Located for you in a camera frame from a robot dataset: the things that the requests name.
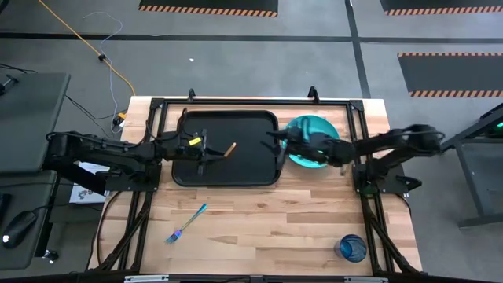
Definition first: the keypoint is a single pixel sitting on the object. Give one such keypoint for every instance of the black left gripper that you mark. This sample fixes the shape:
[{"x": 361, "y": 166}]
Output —
[{"x": 184, "y": 151}]

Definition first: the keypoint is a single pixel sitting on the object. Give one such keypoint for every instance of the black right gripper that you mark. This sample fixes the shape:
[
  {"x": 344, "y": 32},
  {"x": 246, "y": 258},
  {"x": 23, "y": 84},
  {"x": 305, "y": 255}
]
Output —
[{"x": 318, "y": 147}]

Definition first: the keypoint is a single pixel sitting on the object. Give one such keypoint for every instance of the teal plate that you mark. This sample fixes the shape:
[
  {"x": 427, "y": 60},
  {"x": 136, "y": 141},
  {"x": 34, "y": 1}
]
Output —
[{"x": 326, "y": 126}]

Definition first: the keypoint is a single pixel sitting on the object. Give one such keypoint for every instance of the iridescent blue fork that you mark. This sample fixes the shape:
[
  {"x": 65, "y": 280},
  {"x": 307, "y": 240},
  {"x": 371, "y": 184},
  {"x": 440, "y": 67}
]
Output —
[{"x": 188, "y": 223}]

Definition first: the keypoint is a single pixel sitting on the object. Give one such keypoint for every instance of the blue translucent cup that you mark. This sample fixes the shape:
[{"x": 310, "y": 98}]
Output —
[{"x": 351, "y": 248}]

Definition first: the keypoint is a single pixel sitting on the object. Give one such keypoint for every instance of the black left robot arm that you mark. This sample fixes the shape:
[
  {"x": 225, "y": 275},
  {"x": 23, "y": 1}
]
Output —
[{"x": 98, "y": 151}]

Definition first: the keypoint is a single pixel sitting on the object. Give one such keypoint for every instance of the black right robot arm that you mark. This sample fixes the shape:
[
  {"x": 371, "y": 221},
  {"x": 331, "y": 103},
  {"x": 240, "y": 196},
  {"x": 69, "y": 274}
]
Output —
[{"x": 408, "y": 139}]

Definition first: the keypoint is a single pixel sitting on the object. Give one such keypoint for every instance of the black plastic tray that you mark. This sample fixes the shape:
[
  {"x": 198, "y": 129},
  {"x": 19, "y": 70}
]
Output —
[{"x": 251, "y": 165}]

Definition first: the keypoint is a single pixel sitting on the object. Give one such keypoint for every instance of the yellow tag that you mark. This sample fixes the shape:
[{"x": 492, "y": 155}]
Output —
[{"x": 195, "y": 142}]

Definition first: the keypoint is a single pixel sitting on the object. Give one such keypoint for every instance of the white printed paper sheet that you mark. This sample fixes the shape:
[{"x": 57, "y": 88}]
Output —
[{"x": 84, "y": 195}]

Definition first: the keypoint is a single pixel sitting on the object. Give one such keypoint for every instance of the black hazard-striped floor mat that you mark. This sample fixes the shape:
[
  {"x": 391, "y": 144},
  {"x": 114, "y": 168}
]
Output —
[
  {"x": 208, "y": 4},
  {"x": 452, "y": 74},
  {"x": 440, "y": 4}
]

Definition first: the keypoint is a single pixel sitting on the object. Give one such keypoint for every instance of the grey desk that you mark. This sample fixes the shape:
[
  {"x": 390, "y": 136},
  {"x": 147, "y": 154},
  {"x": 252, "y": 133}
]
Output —
[{"x": 31, "y": 118}]

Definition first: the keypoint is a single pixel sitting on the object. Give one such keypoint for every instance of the black metal table stand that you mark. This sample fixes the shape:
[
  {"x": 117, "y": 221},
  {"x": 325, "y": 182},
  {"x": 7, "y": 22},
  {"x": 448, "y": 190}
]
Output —
[{"x": 467, "y": 173}]

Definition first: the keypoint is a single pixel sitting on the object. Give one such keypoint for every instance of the black computer mouse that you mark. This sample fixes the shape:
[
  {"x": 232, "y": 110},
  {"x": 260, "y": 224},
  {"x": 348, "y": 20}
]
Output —
[{"x": 17, "y": 228}]

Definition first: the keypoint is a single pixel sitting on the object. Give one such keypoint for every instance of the black aluminium table frame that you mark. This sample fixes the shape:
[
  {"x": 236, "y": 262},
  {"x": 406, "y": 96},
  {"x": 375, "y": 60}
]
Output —
[{"x": 255, "y": 103}]

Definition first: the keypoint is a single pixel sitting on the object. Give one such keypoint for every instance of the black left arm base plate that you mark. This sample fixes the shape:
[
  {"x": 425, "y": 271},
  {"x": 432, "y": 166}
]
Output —
[{"x": 129, "y": 185}]

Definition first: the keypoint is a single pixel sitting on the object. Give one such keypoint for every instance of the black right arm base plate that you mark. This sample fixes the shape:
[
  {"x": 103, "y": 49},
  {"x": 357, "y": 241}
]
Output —
[{"x": 395, "y": 173}]

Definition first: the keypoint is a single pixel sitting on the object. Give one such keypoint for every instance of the silver metal bracket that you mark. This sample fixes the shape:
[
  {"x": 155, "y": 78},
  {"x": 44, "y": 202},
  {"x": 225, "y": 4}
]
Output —
[
  {"x": 145, "y": 279},
  {"x": 365, "y": 280}
]

